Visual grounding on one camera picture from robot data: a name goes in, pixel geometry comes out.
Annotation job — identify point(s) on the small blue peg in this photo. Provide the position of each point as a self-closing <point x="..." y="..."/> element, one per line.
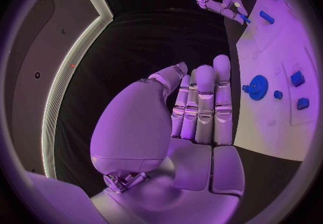
<point x="246" y="19"/>

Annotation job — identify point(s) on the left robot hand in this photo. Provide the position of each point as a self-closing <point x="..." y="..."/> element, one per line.
<point x="141" y="123"/>

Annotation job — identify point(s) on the blue gear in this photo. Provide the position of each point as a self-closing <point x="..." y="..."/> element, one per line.
<point x="257" y="88"/>

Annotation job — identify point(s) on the white task board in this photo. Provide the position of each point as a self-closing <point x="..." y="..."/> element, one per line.
<point x="265" y="127"/>

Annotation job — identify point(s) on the thin blue cylinder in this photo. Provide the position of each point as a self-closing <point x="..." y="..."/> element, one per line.
<point x="266" y="17"/>

